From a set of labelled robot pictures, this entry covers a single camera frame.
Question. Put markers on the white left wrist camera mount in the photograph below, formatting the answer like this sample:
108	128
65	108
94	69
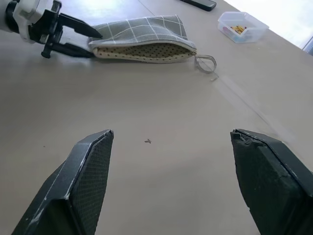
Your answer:
27	9

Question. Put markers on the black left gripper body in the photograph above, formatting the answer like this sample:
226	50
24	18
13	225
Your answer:
49	28

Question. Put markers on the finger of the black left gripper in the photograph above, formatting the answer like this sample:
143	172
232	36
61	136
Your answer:
78	26
72	49

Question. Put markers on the flat black phone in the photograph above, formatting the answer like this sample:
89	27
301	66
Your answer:
200	3

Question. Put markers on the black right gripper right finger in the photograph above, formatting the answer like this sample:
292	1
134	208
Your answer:
274	186

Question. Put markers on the clear plastic box with lid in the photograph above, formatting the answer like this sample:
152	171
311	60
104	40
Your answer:
242	28

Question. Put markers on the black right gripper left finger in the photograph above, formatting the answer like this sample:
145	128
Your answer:
73	191

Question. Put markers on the long clear tape strip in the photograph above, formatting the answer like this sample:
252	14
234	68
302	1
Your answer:
242	100

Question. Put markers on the grey checked fabric pouch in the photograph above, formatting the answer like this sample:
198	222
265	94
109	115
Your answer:
137	27

